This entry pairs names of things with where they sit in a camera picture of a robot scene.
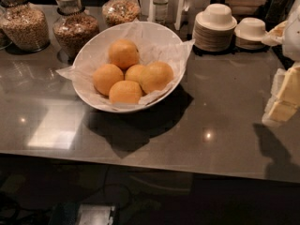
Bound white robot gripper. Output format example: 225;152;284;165
262;6;300;127

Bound orange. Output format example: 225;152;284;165
109;81;143;104
139;61;173;94
108;38;140;69
92;64;124;96
125;64;145;82

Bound white oval bowl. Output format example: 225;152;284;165
71;21;188;114

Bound white paper bowl liner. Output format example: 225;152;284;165
55;18;196;112

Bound short stack paper bowls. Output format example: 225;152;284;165
234;17;266;50

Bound tall stack paper bowls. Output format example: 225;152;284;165
192;4;237;53

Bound clear glass bottle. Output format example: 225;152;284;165
152;0;169;24

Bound right glass cereal jar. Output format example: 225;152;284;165
102;0;141;26

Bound glass cereal jar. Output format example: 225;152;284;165
102;0;141;26
1;0;50;53

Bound middle glass granola jar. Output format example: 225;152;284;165
52;0;99;59

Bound left glass cereal jar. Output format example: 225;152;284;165
1;0;50;53

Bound far left glass jar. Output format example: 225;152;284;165
0;8;12;50

